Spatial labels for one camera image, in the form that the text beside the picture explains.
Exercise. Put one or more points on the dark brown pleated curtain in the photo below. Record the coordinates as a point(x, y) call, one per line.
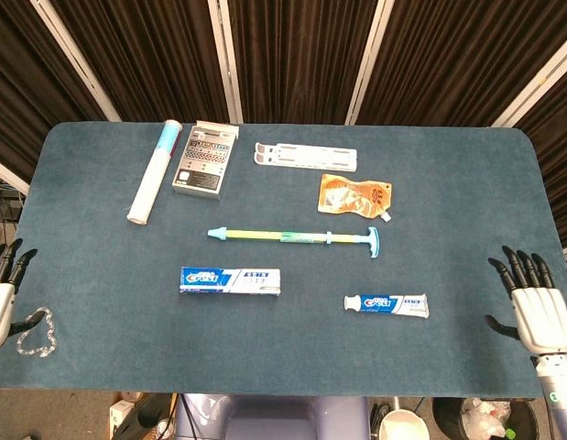
point(301, 59)

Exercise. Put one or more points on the purple robot torso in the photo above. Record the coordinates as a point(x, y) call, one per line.
point(274, 419)

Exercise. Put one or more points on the blue white toothpaste tube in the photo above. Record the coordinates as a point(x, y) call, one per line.
point(388, 304)

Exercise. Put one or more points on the orange spout pouch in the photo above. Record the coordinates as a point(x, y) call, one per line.
point(352, 194)

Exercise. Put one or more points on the black trash bin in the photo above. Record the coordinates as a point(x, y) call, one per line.
point(448, 421)

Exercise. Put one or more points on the white partition frame post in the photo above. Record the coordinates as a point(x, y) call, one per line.
point(77, 59)
point(228, 69)
point(367, 69)
point(535, 87)
point(8, 174)

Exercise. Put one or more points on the white bowl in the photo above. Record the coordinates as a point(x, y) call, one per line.
point(404, 426)

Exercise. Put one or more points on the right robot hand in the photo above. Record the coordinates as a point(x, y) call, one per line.
point(544, 316)

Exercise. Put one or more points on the small white carton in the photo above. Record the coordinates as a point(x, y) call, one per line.
point(120, 414)

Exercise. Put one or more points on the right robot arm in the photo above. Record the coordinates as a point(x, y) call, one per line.
point(560, 403)

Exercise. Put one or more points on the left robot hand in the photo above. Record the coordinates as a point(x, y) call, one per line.
point(1, 311)

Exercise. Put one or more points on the white roll with blue label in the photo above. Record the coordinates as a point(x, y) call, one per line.
point(152, 179)

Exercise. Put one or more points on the white folding stand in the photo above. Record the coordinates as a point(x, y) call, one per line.
point(306, 156)

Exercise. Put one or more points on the green blue water squirter toy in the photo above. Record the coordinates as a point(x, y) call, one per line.
point(264, 234)

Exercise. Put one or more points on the grey printed product box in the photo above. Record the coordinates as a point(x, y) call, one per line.
point(203, 165)

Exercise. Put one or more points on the blue white toothpaste box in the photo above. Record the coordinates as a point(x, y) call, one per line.
point(228, 282)

